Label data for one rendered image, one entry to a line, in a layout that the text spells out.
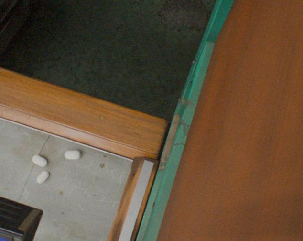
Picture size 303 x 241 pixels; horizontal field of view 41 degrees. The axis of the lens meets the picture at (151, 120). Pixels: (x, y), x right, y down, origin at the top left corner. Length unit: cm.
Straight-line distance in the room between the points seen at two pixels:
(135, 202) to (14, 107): 39
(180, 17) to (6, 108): 115
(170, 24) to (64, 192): 117
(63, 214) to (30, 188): 10
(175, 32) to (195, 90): 147
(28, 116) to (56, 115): 7
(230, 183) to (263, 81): 4
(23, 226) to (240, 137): 51
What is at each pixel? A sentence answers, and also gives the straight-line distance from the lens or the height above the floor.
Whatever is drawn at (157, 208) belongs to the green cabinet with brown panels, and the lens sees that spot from 46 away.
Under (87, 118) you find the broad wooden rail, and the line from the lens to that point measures 100.
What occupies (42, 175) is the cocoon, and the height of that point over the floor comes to 76.
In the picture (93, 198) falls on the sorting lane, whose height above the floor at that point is 74.
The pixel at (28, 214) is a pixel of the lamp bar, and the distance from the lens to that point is 67.
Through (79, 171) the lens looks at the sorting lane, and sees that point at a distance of 100.
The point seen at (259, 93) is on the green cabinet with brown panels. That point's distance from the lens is 16.
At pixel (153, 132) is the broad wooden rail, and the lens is 99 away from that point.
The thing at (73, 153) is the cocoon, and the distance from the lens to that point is 99.
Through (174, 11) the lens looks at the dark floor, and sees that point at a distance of 200.
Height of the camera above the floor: 173
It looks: 75 degrees down
